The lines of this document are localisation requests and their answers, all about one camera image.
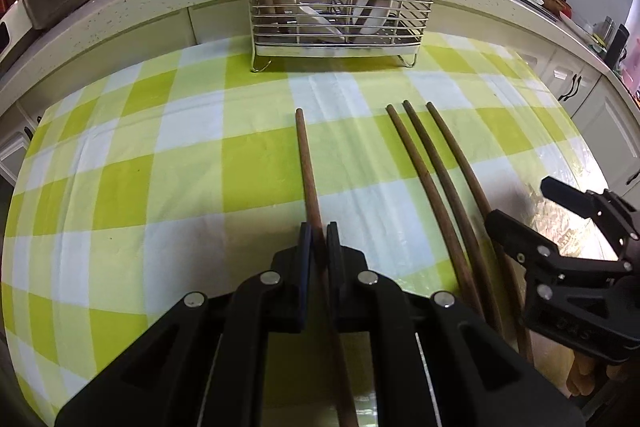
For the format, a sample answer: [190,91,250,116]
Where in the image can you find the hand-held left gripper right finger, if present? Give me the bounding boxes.
[326,222,586,427]

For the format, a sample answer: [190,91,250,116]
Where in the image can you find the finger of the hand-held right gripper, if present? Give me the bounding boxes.
[541,176,640,241]
[485,208,634,309]

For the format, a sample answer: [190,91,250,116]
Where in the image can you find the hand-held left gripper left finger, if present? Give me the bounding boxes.
[55,222,314,427]

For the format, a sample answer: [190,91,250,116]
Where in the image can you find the person's right hand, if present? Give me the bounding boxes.
[565,349,628,400]

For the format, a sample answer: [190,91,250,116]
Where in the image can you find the black bottle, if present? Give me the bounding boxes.
[606,24,630,64]

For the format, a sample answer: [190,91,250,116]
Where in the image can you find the metal cup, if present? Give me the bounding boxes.
[594,15,617,48]

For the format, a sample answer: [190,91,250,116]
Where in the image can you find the green checked tablecloth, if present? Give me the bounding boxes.
[0,32,614,427]

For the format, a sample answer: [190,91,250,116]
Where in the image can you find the red container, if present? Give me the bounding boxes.
[545,0,574,22]

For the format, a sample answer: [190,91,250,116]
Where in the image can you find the white rice cooker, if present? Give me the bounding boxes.
[0,0,32,70]

